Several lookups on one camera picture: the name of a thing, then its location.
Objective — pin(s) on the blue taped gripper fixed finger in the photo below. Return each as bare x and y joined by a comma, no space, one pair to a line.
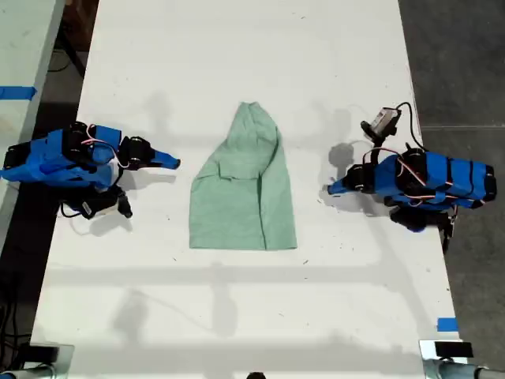
167,158
338,184

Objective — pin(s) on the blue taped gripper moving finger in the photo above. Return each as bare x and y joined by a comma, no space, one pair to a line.
158,164
339,191

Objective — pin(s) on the pale green T-shirt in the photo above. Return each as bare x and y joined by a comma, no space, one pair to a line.
236,205

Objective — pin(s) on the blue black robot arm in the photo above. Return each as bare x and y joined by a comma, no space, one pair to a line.
55,162
438,177

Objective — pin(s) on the long blue tape strip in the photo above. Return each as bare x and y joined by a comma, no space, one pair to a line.
17,92

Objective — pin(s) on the white side table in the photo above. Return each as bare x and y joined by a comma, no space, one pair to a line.
23,39

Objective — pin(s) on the short blue tape piece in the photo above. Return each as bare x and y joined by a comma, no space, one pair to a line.
447,324

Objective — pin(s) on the small black box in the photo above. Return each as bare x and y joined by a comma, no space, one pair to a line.
44,353
453,350

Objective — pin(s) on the round black object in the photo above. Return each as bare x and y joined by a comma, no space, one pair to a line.
256,376

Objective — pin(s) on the silver metal clamp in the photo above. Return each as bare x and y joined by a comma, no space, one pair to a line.
442,369
65,357

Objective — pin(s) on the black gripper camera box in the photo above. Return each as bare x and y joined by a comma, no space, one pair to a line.
100,205
382,121

